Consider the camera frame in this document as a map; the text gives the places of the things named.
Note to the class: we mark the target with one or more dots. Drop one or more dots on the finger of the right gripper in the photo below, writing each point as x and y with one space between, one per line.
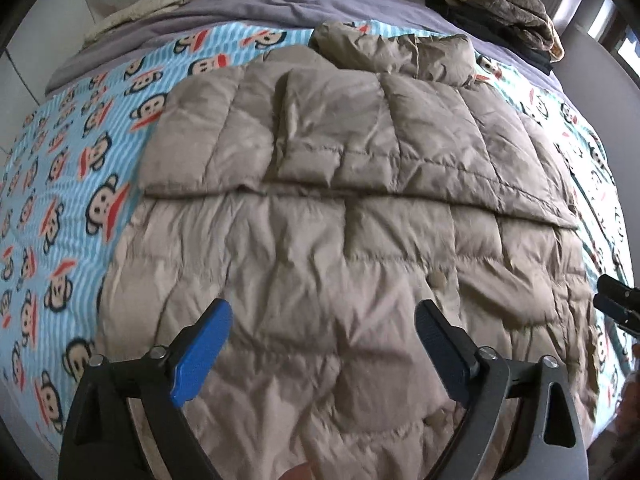
625 296
627 320

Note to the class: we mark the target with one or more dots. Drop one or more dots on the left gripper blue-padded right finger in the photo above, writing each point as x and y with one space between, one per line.
544 439

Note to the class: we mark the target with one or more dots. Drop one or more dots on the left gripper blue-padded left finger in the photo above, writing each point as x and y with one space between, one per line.
100 440

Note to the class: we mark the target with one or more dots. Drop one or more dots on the beige quilted down jacket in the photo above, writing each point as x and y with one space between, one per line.
324 191

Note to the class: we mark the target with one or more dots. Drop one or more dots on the striped beige folded clothes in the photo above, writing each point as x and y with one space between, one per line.
528 21

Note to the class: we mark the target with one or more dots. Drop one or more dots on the person right hand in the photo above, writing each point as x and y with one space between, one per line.
626 422

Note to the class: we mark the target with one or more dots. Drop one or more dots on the grey bed side panel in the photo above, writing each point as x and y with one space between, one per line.
609 99

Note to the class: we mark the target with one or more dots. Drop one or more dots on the window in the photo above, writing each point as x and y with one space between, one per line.
612 32

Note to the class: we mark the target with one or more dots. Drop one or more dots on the black folded garment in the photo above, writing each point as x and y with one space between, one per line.
479 24

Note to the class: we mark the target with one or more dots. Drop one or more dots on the blue monkey print blanket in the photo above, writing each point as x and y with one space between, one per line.
71 187

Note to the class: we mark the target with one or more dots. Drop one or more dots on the cream folded cloth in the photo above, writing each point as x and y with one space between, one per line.
136 12

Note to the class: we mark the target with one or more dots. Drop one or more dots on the lavender duvet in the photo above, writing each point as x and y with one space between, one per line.
146 60

